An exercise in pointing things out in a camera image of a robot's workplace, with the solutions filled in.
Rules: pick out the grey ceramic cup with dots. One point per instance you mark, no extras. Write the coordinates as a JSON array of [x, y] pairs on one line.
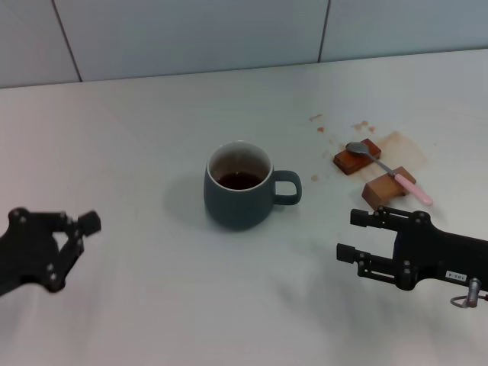
[[238, 206]]

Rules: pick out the right gripper silver plug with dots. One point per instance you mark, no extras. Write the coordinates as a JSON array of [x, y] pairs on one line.
[[474, 291]]

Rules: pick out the dark brown wooden block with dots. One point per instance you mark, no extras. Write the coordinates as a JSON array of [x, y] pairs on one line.
[[352, 162]]

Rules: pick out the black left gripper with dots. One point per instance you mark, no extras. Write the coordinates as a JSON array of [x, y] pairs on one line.
[[26, 251]]

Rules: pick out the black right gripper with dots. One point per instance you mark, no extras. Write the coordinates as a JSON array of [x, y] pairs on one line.
[[446, 255]]

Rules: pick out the light brown wooden block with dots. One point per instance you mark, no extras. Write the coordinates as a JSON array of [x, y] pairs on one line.
[[381, 190]]

